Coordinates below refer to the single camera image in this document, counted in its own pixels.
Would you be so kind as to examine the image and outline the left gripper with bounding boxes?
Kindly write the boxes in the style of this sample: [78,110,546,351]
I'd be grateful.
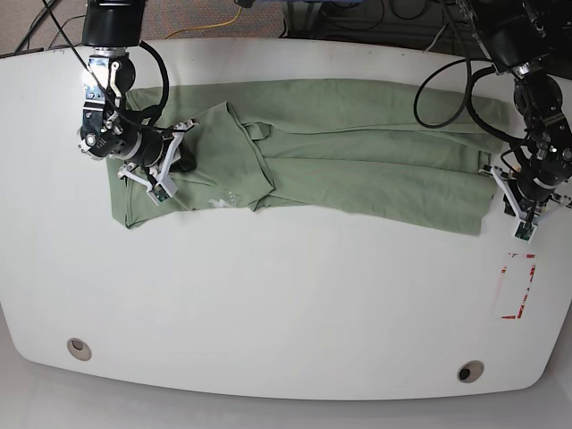
[479,165,571,223]

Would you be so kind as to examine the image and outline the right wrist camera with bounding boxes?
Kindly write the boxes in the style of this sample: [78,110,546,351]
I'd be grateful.
[147,181,178,206]

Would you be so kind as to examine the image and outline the right table grommet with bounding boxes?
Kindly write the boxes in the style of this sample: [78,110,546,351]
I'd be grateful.
[457,360,484,383]

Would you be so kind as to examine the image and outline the green t-shirt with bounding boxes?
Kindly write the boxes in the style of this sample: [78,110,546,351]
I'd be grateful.
[107,79,502,235]

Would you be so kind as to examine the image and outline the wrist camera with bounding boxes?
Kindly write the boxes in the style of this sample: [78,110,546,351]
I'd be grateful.
[513,219,538,243]
[147,181,178,206]

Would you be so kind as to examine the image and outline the red tape marking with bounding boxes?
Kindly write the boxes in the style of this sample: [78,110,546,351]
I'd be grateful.
[493,253,538,320]

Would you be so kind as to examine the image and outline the yellow cable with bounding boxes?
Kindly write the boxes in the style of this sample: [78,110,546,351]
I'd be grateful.
[164,4,245,40]

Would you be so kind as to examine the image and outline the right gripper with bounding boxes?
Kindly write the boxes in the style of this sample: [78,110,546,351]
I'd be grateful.
[117,119,198,190]

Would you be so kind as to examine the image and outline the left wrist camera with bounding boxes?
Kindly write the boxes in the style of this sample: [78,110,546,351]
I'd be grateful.
[513,219,538,243]

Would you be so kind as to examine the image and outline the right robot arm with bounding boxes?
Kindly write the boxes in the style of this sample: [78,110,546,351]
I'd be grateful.
[80,1,196,203]

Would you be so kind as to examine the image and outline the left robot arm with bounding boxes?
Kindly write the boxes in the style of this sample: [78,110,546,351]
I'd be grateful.
[431,1,571,234]

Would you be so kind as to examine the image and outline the table grommet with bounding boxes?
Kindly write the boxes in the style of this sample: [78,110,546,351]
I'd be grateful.
[66,338,92,362]
[457,360,484,383]

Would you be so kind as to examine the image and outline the left table grommet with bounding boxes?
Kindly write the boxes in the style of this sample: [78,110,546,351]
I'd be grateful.
[66,338,92,362]

